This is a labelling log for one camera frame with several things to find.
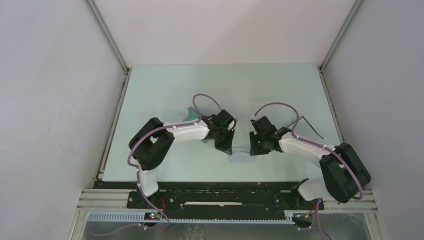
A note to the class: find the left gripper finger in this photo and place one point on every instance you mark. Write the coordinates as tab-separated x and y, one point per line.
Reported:
229	148
220	145

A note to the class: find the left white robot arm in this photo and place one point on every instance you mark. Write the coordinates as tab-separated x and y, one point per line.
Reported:
150	145

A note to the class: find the aluminium frame post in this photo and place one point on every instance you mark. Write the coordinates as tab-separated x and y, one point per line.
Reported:
353	12
105	31

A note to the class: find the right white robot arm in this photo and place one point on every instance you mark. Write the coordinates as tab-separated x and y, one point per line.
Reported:
343	173

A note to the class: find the right aluminium frame post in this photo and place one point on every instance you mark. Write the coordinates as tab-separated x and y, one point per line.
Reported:
353	12

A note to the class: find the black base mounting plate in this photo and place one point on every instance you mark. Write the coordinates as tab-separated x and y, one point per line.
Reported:
224	200

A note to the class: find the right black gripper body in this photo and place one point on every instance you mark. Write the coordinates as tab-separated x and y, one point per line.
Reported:
265	150

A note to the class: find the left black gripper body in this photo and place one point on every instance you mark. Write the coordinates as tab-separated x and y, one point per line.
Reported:
226	134

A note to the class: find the light blue cleaning cloth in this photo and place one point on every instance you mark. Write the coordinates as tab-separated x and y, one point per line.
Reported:
241	155

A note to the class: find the grey-blue glasses case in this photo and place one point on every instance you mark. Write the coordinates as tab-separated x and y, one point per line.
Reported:
192	116

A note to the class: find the left aluminium frame post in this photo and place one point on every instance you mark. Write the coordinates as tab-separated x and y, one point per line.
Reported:
105	31

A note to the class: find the grey slotted cable duct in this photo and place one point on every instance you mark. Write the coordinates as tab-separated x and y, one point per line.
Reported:
146	217

